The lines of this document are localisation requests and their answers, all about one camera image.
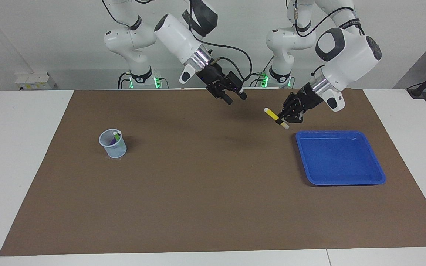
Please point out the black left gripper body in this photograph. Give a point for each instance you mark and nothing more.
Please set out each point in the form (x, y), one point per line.
(308, 99)

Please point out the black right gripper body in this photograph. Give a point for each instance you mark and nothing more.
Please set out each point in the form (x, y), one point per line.
(216, 79)

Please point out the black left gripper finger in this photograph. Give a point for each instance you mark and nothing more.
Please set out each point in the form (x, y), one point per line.
(288, 109)
(296, 117)

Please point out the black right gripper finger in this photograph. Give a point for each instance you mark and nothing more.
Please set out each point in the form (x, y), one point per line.
(223, 96)
(239, 90)

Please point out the yellow pen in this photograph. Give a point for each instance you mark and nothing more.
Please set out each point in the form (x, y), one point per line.
(271, 114)

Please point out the purple pen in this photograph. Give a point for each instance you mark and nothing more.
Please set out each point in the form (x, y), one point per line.
(117, 138)

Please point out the green pen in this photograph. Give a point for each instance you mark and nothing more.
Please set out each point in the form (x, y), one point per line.
(115, 136)

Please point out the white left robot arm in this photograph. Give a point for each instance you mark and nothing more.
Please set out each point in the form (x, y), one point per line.
(353, 59)

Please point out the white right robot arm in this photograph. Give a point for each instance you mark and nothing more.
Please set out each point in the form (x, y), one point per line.
(178, 37)

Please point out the blue plastic tray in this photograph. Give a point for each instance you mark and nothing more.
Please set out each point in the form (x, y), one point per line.
(338, 159)

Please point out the brown table mat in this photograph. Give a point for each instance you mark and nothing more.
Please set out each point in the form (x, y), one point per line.
(213, 192)

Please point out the light blue mesh pen cup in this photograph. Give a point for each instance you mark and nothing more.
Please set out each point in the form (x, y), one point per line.
(115, 150)

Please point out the white power box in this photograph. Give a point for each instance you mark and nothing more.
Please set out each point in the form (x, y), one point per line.
(33, 81)

